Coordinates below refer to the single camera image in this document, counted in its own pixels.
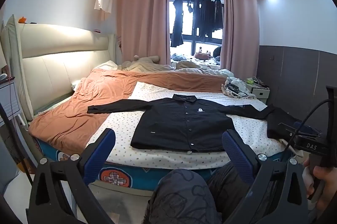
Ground black button shirt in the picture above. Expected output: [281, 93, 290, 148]
[87, 94, 275, 153]

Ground beige plush toy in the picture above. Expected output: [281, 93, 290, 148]
[132, 55, 161, 65]

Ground cloth bag with cables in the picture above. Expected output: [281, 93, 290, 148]
[221, 77, 257, 99]

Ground blue plush toy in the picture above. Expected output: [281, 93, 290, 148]
[171, 53, 188, 62]

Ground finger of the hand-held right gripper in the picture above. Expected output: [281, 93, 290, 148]
[278, 122, 324, 138]

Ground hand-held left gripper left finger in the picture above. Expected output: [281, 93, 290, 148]
[28, 128, 116, 224]

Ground dark folded garment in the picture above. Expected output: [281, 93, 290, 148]
[266, 105, 320, 141]

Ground white dotted sheet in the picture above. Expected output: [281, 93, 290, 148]
[86, 81, 288, 171]

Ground pink curtain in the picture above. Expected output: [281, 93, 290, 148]
[116, 0, 171, 70]
[220, 0, 261, 77]

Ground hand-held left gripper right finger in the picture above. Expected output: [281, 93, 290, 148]
[222, 129, 309, 224]

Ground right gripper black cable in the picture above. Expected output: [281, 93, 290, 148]
[285, 100, 333, 151]

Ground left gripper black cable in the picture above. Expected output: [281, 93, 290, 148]
[0, 103, 34, 185]

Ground person's dark patterned pants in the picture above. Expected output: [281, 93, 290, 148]
[148, 160, 254, 224]

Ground white nightstand with handle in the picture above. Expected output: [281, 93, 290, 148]
[246, 76, 271, 101]

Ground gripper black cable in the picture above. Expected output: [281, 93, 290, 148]
[0, 103, 34, 185]
[285, 100, 333, 151]

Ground row of hanging dark clothes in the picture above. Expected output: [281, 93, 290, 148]
[186, 0, 225, 39]

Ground cream padded headboard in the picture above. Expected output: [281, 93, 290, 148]
[0, 15, 117, 122]

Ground orange blanket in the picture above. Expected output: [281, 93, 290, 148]
[28, 68, 230, 156]

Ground white bedside cabinet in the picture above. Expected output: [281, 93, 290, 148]
[0, 73, 27, 125]

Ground window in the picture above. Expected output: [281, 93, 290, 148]
[169, 0, 225, 62]

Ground beige duvet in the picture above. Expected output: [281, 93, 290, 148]
[121, 60, 235, 80]

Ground white pillow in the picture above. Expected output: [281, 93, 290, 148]
[93, 60, 118, 72]

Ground long black hanging coat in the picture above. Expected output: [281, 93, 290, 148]
[170, 0, 185, 48]

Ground person's right hand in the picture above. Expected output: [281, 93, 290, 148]
[302, 159, 337, 212]

